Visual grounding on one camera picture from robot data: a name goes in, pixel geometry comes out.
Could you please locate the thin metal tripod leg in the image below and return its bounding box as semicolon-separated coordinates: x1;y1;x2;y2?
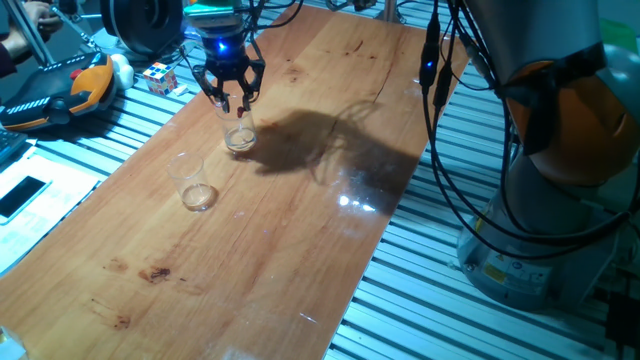
49;0;101;51

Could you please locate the white smartphone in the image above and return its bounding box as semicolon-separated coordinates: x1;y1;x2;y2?
0;174;53;226

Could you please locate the green wrist adapter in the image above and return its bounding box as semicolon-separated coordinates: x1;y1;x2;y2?
182;0;246;30

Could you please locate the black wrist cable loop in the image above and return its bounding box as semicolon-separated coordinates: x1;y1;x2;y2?
244;0;306;31

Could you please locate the colourful puzzle cube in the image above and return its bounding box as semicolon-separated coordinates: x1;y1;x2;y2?
142;61;179;97

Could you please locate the black cable with lit plug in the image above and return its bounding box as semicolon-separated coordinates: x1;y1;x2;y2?
418;0;640;261

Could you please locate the wooden board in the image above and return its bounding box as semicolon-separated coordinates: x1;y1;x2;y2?
0;2;471;360

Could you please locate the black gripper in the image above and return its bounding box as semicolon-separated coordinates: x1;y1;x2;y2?
191;24;267;114

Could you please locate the black round spool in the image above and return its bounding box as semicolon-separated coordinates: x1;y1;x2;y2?
99;0;184;56

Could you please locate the upright stand pole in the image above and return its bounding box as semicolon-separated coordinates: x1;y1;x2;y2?
374;0;407;25

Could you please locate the clear glass beaker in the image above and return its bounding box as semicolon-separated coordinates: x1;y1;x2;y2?
214;98;259;154
166;152;220;214

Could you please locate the dark sleeved forearm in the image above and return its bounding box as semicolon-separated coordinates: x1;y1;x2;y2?
0;42;21;79

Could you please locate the white printed paper sheet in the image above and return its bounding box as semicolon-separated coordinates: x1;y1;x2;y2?
0;154;104;276

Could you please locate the glass dropper with red bulb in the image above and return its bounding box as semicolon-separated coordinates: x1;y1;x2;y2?
234;105;249;149

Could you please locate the person hand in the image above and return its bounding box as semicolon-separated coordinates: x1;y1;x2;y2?
2;0;65;57

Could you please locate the thick metal tripod leg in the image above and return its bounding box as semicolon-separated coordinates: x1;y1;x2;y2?
2;0;56;67

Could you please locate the black computer keyboard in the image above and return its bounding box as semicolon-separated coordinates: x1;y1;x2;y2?
0;128;30;166

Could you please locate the orange black teach pendant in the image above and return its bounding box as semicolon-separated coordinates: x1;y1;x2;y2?
0;51;119;133

